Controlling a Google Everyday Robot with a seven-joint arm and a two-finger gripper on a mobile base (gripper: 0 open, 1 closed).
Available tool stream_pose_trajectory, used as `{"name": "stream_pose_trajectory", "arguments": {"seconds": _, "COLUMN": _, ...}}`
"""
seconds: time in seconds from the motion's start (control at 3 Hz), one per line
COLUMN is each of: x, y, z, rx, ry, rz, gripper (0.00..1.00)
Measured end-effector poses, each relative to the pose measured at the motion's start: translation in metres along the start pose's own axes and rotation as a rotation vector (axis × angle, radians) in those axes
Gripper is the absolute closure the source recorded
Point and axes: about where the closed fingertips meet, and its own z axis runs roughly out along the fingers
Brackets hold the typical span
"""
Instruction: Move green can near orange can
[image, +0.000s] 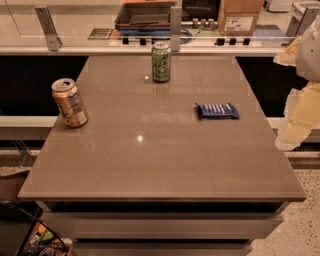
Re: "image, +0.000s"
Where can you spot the cardboard box with label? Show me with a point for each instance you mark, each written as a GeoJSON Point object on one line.
{"type": "Point", "coordinates": [238, 17]}

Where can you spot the orange soda can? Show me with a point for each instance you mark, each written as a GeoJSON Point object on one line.
{"type": "Point", "coordinates": [69, 101]}

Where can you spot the green soda can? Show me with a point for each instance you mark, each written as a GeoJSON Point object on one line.
{"type": "Point", "coordinates": [161, 61]}

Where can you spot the right metal glass bracket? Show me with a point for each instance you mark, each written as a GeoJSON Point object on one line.
{"type": "Point", "coordinates": [299, 23]}

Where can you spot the left metal glass bracket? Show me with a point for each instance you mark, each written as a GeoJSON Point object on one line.
{"type": "Point", "coordinates": [53, 41]}

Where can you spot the blue snack packet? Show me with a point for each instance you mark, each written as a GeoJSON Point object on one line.
{"type": "Point", "coordinates": [217, 111]}

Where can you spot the middle metal glass bracket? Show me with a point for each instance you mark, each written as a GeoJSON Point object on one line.
{"type": "Point", "coordinates": [175, 27]}

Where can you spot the snack bag basket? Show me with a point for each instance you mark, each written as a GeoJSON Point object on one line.
{"type": "Point", "coordinates": [41, 241]}

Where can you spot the dark tray on counter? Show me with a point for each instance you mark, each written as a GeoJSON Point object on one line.
{"type": "Point", "coordinates": [144, 13]}

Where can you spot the metal glass bracket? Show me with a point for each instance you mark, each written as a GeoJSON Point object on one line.
{"type": "Point", "coordinates": [53, 41]}
{"type": "Point", "coordinates": [299, 23]}
{"type": "Point", "coordinates": [175, 27]}

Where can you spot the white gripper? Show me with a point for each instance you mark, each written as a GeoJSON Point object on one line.
{"type": "Point", "coordinates": [310, 55]}

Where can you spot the grey table drawer unit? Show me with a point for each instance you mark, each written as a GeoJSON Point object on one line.
{"type": "Point", "coordinates": [162, 234]}

